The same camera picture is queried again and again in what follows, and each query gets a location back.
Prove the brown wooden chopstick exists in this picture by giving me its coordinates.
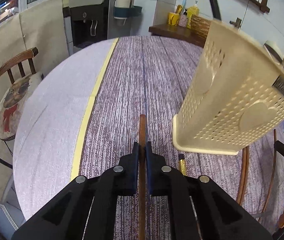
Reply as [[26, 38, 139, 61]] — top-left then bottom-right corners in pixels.
[[138, 114, 146, 240]]

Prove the gold tipped black chopstick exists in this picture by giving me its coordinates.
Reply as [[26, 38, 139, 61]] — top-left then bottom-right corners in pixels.
[[178, 154, 187, 176]]

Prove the brown chopstick on table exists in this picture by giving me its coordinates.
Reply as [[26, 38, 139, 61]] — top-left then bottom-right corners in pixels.
[[236, 146, 249, 205]]

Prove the yellow tape strip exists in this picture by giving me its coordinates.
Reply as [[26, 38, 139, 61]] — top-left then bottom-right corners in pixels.
[[69, 37, 120, 182]]

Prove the thin brown chopstick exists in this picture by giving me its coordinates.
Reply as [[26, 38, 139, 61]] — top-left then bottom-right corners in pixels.
[[258, 128, 278, 217]]

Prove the cream plastic utensil basket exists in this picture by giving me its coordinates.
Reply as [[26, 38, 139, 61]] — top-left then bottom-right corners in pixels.
[[172, 20, 284, 155]]

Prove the purple striped table mat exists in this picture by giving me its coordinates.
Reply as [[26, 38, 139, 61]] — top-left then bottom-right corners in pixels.
[[68, 36, 284, 232]]

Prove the wooden chair with cushion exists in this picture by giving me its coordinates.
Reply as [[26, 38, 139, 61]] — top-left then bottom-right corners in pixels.
[[0, 47, 44, 141]]

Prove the woven pattern basin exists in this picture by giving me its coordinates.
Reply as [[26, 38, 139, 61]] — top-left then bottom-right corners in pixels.
[[190, 15, 211, 47]]

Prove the yellow mug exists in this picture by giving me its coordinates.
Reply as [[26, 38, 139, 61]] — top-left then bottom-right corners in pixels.
[[167, 12, 181, 26]]

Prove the grey water dispenser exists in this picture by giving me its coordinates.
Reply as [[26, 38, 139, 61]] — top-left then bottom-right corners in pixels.
[[69, 0, 115, 49]]

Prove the yellow soap bottle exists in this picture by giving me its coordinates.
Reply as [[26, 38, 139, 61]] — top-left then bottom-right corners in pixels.
[[186, 1, 199, 29]]

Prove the dark teal wall holder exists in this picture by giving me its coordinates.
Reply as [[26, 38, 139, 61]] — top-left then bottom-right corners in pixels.
[[113, 5, 142, 20]]

